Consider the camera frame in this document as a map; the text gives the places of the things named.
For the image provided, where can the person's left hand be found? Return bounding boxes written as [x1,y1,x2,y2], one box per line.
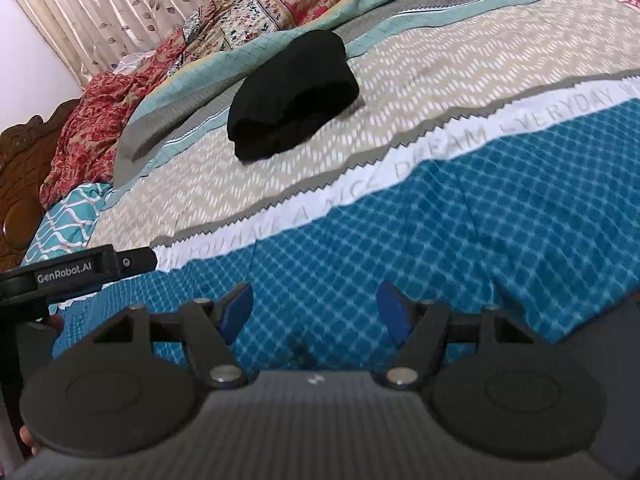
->
[18,311,66,456]

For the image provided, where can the teal white patterned pillow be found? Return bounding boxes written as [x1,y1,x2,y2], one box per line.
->
[21,183,112,266]

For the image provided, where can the teal grey patterned bedsheet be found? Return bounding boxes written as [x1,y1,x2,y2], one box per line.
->
[53,0,639,370]

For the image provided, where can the carved wooden headboard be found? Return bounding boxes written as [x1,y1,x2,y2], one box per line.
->
[0,99,79,271]

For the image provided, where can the red floral cloth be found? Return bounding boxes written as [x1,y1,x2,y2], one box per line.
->
[39,29,186,209]

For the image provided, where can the multicolour floral quilt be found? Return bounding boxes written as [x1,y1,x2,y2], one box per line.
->
[167,0,417,79]

